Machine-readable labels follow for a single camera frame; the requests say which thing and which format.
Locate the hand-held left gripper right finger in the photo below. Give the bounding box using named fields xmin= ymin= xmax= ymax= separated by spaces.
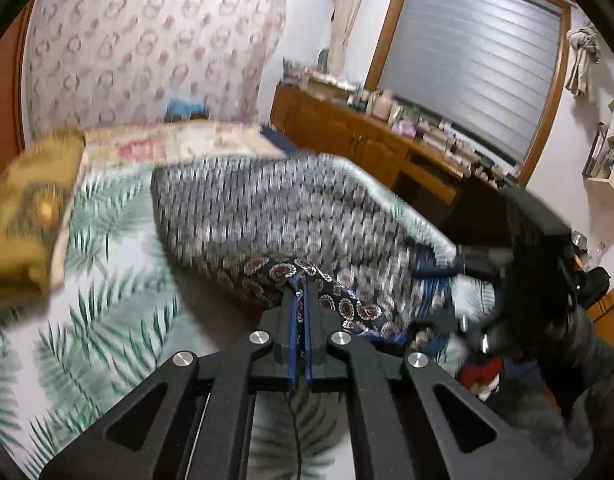
xmin=302 ymin=280 xmax=562 ymax=480

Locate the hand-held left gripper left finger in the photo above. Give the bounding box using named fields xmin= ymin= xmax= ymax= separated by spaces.
xmin=37 ymin=280 xmax=303 ymax=480

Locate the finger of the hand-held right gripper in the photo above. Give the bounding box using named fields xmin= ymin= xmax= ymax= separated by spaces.
xmin=414 ymin=247 xmax=512 ymax=281
xmin=407 ymin=305 xmax=490 ymax=356

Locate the navy patterned satin pajama top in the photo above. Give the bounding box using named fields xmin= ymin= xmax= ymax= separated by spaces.
xmin=151 ymin=152 xmax=460 ymax=346

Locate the person's right forearm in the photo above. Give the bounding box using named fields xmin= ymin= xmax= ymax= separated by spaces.
xmin=487 ymin=305 xmax=614 ymax=466

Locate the red cloth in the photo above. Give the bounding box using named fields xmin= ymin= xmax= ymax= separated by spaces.
xmin=459 ymin=357 xmax=502 ymax=393

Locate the purple plastic item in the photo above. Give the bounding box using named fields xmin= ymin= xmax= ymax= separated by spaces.
xmin=394 ymin=112 xmax=418 ymax=138

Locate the pink bottle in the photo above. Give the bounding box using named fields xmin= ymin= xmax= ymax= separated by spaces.
xmin=374 ymin=89 xmax=394 ymax=121

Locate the wooden sideboard cabinet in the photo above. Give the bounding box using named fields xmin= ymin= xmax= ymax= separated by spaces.
xmin=269 ymin=82 xmax=488 ymax=211

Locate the palm leaf print sheet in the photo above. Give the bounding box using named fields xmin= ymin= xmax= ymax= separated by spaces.
xmin=0 ymin=160 xmax=492 ymax=480

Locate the navy bed sheet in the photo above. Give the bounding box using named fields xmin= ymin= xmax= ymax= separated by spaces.
xmin=261 ymin=127 xmax=308 ymax=158

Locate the grey window blind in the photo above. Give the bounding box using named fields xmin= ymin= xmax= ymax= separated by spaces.
xmin=377 ymin=0 xmax=562 ymax=161

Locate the floral blanket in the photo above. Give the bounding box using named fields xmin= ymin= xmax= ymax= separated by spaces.
xmin=82 ymin=121 xmax=288 ymax=171

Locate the hanging beige cloth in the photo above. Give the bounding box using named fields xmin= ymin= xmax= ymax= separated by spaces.
xmin=566 ymin=22 xmax=602 ymax=98

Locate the teal cloth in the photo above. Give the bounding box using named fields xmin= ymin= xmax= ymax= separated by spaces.
xmin=166 ymin=97 xmax=208 ymax=118

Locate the patterned cushion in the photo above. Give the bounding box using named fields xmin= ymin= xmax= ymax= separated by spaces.
xmin=282 ymin=57 xmax=308 ymax=86

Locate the beige tied curtain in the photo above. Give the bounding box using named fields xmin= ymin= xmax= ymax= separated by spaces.
xmin=329 ymin=0 xmax=375 ymax=86

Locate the yellow patterned folded blanket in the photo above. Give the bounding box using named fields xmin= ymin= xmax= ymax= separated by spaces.
xmin=0 ymin=129 xmax=87 ymax=306

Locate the circle print sheer curtain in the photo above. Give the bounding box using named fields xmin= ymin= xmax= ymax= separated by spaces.
xmin=22 ymin=0 xmax=290 ymax=141

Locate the wooden louvered wardrobe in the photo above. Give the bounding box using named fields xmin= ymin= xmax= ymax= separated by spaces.
xmin=0 ymin=5 xmax=33 ymax=151

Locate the white wall shelf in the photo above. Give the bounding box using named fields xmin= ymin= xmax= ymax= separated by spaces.
xmin=582 ymin=85 xmax=614 ymax=193

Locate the wooden window frame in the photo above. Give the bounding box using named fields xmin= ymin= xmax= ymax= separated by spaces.
xmin=362 ymin=0 xmax=574 ymax=186

